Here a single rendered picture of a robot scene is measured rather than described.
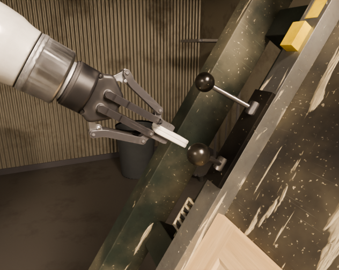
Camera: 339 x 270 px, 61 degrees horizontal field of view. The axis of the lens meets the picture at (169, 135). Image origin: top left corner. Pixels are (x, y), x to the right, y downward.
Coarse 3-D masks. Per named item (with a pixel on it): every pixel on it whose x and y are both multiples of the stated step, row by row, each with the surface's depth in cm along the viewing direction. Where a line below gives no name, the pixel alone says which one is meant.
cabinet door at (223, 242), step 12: (216, 216) 54; (216, 228) 53; (228, 228) 51; (204, 240) 54; (216, 240) 52; (228, 240) 50; (240, 240) 48; (204, 252) 53; (216, 252) 51; (228, 252) 48; (240, 252) 46; (252, 252) 45; (192, 264) 54; (204, 264) 52; (216, 264) 50; (228, 264) 47; (240, 264) 46; (252, 264) 44; (264, 264) 42; (276, 264) 43
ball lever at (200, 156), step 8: (200, 144) 45; (192, 152) 45; (200, 152) 44; (208, 152) 45; (192, 160) 45; (200, 160) 44; (208, 160) 45; (216, 160) 51; (224, 160) 54; (216, 168) 54
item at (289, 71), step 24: (312, 0) 55; (336, 0) 52; (312, 24) 52; (312, 48) 53; (288, 72) 52; (288, 96) 53; (264, 120) 53; (264, 144) 54; (240, 168) 54; (216, 192) 54; (192, 216) 57; (192, 240) 54; (168, 264) 56
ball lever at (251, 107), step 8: (200, 80) 53; (208, 80) 53; (200, 88) 54; (208, 88) 53; (216, 88) 54; (232, 96) 54; (240, 104) 54; (248, 104) 54; (256, 104) 53; (248, 112) 54
